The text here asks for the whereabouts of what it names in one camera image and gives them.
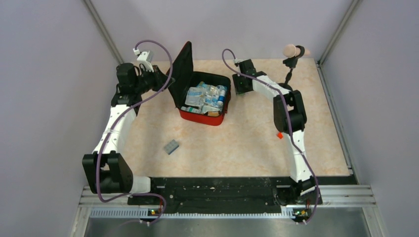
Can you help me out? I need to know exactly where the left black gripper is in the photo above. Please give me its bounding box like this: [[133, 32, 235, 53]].
[[134, 64, 175, 94]]

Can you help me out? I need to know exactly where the white blue spray bottle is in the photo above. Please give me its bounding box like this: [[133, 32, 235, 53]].
[[217, 85, 227, 107]]

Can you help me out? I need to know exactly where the blue cotton swab bag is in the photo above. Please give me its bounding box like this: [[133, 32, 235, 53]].
[[197, 81, 219, 107]]

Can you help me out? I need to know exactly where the white blue dressing pouch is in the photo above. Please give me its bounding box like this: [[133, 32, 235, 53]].
[[185, 87, 205, 107]]

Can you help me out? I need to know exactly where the clear white cap bottle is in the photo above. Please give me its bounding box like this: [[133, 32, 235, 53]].
[[181, 106, 202, 114]]

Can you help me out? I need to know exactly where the amber medicine bottle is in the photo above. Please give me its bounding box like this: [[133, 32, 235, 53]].
[[207, 111, 220, 117]]

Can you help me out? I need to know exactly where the red black medicine kit bag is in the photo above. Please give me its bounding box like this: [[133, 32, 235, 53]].
[[168, 41, 231, 126]]

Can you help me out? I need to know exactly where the teal gauze packet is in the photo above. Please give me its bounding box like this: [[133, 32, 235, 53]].
[[201, 105, 221, 114]]

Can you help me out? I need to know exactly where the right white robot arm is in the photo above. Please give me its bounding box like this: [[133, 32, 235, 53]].
[[232, 59, 317, 186]]

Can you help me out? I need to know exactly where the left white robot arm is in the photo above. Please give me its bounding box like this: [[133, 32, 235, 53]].
[[82, 63, 172, 204]]

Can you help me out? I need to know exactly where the black microphone stand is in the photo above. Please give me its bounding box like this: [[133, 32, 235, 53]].
[[279, 44, 311, 91]]

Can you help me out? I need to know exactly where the grey blue pill blister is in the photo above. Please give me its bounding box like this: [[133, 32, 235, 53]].
[[164, 139, 179, 155]]

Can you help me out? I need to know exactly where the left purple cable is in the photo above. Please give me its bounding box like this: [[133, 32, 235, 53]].
[[95, 39, 173, 225]]

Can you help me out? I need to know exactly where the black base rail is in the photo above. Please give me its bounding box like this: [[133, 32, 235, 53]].
[[127, 177, 323, 214]]

